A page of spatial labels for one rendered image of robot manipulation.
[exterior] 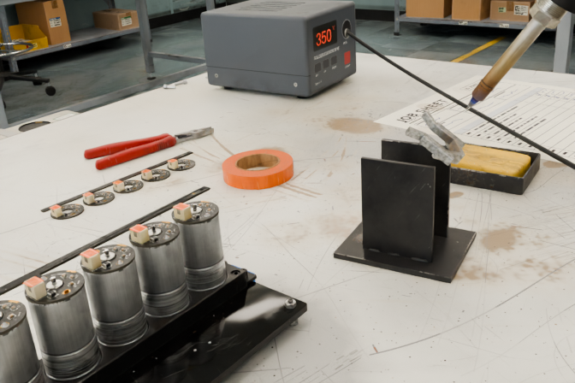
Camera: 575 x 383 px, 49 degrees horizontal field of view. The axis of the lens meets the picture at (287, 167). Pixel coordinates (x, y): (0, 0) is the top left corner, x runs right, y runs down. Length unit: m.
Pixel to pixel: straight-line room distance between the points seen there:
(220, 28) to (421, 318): 0.50
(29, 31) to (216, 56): 4.26
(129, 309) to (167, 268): 0.03
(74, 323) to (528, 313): 0.23
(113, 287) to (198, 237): 0.05
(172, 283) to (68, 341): 0.06
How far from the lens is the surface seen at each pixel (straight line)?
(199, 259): 0.34
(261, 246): 0.43
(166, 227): 0.33
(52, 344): 0.30
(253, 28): 0.74
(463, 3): 4.68
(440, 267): 0.39
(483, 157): 0.53
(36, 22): 4.98
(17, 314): 0.29
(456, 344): 0.34
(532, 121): 0.66
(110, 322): 0.32
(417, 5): 4.83
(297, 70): 0.72
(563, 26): 2.19
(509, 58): 0.35
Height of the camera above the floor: 0.96
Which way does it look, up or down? 23 degrees down
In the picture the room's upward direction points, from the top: 4 degrees counter-clockwise
